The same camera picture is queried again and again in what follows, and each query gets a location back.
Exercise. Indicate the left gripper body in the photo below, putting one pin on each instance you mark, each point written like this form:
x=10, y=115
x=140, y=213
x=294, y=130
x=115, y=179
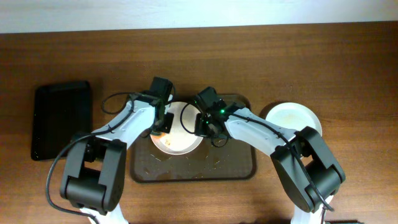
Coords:
x=167, y=122

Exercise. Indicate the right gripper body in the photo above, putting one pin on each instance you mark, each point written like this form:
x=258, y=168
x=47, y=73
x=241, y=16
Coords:
x=201, y=126

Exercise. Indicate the green and orange sponge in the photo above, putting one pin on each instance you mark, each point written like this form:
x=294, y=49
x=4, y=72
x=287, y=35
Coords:
x=160, y=139

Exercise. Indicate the white plate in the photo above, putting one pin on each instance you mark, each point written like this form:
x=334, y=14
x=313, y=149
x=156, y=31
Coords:
x=295, y=119
x=180, y=141

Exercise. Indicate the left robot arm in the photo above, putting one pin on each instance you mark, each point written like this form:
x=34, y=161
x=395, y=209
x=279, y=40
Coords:
x=94, y=172

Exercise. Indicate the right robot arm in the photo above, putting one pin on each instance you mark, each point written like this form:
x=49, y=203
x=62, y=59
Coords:
x=307, y=169

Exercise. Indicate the large brown serving tray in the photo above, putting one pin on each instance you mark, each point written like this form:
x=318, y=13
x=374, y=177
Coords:
x=213, y=159

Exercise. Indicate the small black tray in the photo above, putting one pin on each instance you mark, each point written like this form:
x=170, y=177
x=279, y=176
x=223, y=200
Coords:
x=60, y=111

